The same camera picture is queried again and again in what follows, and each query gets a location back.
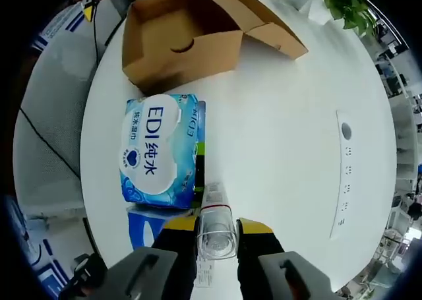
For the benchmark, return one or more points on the white blue soft item pack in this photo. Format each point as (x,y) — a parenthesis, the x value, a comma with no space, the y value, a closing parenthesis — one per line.
(155,148)

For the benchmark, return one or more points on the long white printed package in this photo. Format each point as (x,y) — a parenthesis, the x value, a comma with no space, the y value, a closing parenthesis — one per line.
(216,198)

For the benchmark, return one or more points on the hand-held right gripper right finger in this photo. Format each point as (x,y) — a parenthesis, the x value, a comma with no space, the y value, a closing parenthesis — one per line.
(260,247)

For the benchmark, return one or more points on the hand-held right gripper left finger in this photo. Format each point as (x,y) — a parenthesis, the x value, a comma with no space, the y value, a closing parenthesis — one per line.
(171,257)

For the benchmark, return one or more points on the blue white wall poster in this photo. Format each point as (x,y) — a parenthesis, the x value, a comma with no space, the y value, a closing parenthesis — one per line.
(62,23)

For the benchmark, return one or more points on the grey mesh office chair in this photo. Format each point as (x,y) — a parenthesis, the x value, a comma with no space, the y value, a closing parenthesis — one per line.
(49,141)

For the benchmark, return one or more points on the white table socket panel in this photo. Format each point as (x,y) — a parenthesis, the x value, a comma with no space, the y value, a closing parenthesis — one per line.
(343,181)

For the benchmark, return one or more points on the brown cardboard shoe box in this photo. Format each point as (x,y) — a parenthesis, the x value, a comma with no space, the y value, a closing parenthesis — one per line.
(198,56)

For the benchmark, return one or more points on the green potted plant white pot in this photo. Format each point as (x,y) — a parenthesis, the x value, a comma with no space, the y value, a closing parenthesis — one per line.
(349,10)

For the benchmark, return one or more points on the dark blue soft pack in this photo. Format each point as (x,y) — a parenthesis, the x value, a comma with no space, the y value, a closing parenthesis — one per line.
(141,227)

